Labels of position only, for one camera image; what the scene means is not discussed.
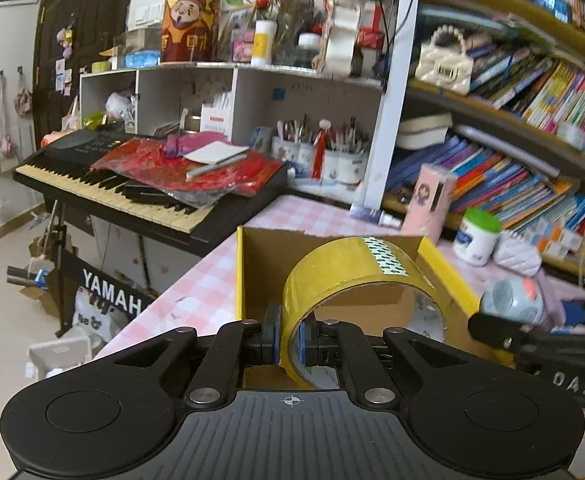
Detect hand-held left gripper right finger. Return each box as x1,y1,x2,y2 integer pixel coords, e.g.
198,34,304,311
299,319,469,408

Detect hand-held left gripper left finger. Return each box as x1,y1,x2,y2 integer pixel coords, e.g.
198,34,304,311
116,304,279,408

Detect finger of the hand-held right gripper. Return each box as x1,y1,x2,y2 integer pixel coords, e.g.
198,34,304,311
467,311,543,361

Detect yellow cardboard box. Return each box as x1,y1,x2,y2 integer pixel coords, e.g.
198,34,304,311
236,226,517,393

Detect orange blue carton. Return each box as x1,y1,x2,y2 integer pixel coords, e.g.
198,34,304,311
543,242,576,262
547,227,583,253

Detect white quilted pouch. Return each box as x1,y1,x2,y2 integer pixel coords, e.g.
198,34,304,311
495,230,543,277

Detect white jar green lid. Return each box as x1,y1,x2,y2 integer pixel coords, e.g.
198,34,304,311
453,207,503,267

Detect white glue tube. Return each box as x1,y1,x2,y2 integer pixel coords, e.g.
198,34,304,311
350,204,403,228

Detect row of large colourful books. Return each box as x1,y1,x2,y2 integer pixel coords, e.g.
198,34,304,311
387,130,585,281

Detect pink cartoon dispenser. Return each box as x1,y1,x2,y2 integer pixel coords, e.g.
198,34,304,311
401,162,457,241

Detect red plastic bag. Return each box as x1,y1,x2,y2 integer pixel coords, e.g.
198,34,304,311
91,137,286,208

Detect black keyboard stand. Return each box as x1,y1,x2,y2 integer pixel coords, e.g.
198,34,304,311
42,200,158,338

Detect white shopping bag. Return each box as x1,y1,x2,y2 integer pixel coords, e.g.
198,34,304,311
72,285,140,343

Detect silver flat bar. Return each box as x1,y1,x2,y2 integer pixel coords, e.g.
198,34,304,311
186,152,247,181

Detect white light bar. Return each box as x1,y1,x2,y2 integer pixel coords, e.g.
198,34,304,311
453,125,561,178

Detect white notepad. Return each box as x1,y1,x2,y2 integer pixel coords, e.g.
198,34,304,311
182,141,249,166

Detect magenta plastic wrap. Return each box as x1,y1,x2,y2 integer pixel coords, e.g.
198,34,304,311
165,130,213,158

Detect white plastic bin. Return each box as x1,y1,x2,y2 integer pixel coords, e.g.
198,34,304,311
26,336,93,381

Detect thick white book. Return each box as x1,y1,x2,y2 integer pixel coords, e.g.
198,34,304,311
395,112,453,150

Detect white box red stripe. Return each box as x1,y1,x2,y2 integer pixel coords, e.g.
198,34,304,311
200,102,233,142

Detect row of thin colourful books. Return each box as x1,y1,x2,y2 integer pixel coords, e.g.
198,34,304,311
467,45,585,133

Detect white shelf unit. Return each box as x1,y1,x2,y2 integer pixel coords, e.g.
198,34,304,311
80,62,388,201

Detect wooden bookshelf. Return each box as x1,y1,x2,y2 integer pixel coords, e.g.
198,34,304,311
350,0,585,291

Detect black electronic keyboard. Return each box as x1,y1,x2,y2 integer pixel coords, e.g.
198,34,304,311
12,129,289,258

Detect white pearl quilted handbag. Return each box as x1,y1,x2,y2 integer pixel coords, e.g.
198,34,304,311
417,25,473,96

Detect clear plastic bag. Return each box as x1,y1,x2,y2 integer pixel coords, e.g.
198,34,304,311
105,91,137,122

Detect dark jar white lid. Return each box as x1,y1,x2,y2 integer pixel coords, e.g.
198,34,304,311
295,32,322,68

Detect white bottle yellow label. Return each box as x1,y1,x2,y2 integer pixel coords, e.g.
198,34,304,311
250,19,278,67

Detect white ribbon roll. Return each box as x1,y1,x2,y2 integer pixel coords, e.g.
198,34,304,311
317,4,362,77

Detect blue tissue pack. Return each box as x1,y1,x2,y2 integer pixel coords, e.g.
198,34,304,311
124,50,160,68

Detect cartoon fortune god box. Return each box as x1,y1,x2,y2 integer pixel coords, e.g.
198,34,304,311
160,0,222,65

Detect clear acrylic box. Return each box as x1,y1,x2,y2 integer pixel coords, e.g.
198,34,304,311
114,30,163,68

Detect pink hanging bag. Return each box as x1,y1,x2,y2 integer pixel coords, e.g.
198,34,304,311
0,70,14,157
13,67,34,118

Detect dark wooden door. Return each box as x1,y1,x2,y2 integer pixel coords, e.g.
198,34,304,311
35,0,140,136

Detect black cable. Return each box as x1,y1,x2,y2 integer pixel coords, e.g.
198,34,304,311
377,0,419,86

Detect white light switch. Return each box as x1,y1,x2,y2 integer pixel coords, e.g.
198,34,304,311
133,2,163,28

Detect plush keychain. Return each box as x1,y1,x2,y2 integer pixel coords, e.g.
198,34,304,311
57,27,76,61

